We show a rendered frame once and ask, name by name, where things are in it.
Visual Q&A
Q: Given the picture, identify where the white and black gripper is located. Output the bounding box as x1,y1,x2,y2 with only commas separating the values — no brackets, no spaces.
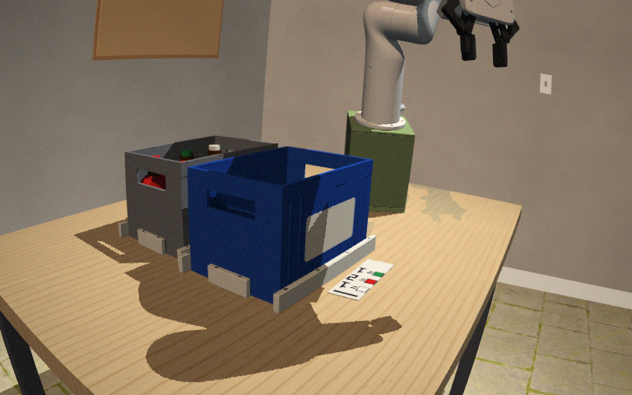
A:
441,0,519,67

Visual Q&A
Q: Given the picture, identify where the blue plastic crate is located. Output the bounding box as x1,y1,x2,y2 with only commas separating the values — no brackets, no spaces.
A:
188,146,372,304

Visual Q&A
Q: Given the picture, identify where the green bottle with pale green label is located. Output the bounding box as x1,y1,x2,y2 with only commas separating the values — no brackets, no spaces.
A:
179,150,193,161

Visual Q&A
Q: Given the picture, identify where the white paper pick list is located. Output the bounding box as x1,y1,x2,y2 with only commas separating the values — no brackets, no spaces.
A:
328,259,394,301

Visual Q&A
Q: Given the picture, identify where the grey plastic crate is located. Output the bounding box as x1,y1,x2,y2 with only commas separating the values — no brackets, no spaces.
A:
125,136,267,258

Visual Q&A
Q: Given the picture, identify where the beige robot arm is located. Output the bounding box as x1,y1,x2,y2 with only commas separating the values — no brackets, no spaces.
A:
355,0,449,130

